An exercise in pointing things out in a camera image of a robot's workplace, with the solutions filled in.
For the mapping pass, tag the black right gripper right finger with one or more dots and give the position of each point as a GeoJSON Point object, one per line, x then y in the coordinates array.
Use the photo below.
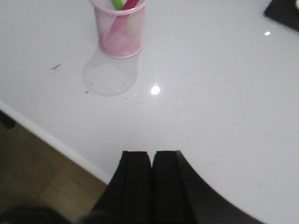
{"type": "Point", "coordinates": [181, 196]}

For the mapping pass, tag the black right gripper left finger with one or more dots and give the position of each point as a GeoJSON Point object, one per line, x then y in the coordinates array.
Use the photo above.
{"type": "Point", "coordinates": [127, 197]}

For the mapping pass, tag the pink marker pen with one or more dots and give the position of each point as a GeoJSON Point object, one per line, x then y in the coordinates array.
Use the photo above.
{"type": "Point", "coordinates": [113, 32]}

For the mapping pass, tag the green marker pen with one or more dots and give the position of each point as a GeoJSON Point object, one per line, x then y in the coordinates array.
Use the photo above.
{"type": "Point", "coordinates": [122, 19]}

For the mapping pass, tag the pink mesh pen holder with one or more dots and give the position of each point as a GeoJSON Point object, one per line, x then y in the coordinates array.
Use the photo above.
{"type": "Point", "coordinates": [130, 40]}

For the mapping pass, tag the black mouse pad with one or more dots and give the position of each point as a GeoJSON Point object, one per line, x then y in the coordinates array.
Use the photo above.
{"type": "Point", "coordinates": [285, 12]}

